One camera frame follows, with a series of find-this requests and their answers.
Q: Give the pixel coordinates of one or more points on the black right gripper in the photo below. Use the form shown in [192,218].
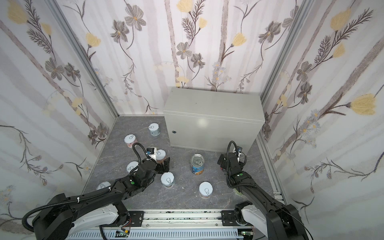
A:
[223,160]

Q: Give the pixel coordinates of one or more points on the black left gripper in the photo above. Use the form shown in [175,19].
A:
[163,165]

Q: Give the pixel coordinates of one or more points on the grey-label small can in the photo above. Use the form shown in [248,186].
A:
[168,179]

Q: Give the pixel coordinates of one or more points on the blue soup can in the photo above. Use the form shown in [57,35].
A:
[197,164]

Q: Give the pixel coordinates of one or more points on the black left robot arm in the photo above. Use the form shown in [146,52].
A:
[64,216]

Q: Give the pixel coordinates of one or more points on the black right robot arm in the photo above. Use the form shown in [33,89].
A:
[274,219]

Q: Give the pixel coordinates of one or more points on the orange small can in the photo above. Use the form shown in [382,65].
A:
[160,156]

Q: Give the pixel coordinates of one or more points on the green small can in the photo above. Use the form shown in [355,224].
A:
[237,192]

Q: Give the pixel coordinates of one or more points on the yellow small can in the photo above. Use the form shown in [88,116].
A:
[131,166]

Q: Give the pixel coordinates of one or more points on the brown-label small can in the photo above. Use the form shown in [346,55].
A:
[205,190]

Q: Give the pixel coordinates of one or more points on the teal small can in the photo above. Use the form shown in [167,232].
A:
[154,129]

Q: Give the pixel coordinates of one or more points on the pink small can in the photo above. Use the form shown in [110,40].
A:
[130,140]

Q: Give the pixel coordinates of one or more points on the grey metal cabinet box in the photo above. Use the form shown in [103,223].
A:
[208,121]

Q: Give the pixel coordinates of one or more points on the white can near left base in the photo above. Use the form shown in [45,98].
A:
[103,186]

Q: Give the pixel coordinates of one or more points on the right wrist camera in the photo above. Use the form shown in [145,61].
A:
[238,151]

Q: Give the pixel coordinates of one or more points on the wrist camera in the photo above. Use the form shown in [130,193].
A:
[238,151]
[151,154]

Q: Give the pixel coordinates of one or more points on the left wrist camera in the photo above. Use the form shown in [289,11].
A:
[151,154]

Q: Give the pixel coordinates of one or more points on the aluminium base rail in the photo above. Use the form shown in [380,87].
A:
[174,219]

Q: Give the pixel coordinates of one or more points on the white slotted cable duct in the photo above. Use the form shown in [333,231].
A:
[175,234]

